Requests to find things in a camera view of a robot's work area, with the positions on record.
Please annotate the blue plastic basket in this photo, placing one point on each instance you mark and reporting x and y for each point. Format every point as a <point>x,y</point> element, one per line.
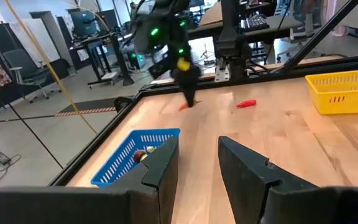
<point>120,161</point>

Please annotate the black computer case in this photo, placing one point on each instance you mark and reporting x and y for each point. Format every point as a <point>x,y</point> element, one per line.
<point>137,63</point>

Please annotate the black desk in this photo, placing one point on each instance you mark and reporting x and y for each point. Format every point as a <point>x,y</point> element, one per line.
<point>120,62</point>

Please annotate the pale green toy sprout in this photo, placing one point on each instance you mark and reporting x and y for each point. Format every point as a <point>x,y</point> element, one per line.
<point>150,149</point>

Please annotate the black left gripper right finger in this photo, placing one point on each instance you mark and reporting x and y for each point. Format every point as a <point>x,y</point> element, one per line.
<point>291,205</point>

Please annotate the grey office chair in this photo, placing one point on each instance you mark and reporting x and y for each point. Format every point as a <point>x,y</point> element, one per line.
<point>26,67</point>

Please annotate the long grey desk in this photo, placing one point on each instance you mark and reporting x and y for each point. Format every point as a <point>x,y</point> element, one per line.
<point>278,26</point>

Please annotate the hazard striped black mat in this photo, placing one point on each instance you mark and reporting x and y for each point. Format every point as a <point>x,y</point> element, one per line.
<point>85,105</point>

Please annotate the black metal stand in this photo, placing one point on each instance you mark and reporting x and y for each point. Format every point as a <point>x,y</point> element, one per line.
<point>320,35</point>

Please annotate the dark computer monitor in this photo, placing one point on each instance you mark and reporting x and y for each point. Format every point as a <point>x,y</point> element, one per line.
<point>84,25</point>

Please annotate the red toy chili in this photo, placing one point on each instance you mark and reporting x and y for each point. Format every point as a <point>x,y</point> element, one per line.
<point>246,103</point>

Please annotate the black keyboard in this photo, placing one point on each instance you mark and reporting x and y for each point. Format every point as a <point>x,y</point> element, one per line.
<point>255,23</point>

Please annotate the pink hanging cloth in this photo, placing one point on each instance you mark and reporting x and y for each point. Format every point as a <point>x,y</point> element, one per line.
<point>337,18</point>

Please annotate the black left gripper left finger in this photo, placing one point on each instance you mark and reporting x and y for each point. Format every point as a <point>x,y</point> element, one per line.
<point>73,205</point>

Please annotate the yellow plastic basket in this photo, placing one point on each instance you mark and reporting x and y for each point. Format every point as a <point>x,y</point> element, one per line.
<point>346,99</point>

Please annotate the white board panel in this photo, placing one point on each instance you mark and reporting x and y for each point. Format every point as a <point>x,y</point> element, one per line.
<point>39,40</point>

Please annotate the orange toy chili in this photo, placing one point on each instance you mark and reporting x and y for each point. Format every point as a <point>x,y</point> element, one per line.
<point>182,107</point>

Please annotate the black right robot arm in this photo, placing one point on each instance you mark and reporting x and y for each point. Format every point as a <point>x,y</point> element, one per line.
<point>232,37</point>

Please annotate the dark brown toy mushroom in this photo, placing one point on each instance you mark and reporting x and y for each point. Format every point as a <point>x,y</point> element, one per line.
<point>139,155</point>

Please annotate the white office chair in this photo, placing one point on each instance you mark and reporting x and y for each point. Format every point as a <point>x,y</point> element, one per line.
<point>297,40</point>

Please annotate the black power adapter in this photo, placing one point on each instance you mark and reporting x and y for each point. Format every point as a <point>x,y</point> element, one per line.
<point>2,158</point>

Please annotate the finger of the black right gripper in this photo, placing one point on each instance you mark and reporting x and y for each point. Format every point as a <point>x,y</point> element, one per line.
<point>193,95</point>
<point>186,96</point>

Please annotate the yellow tape tag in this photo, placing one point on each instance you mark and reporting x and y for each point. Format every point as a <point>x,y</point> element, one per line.
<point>183,63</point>

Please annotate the green white toy sprout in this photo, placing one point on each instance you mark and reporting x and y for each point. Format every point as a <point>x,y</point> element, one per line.
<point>144,158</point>

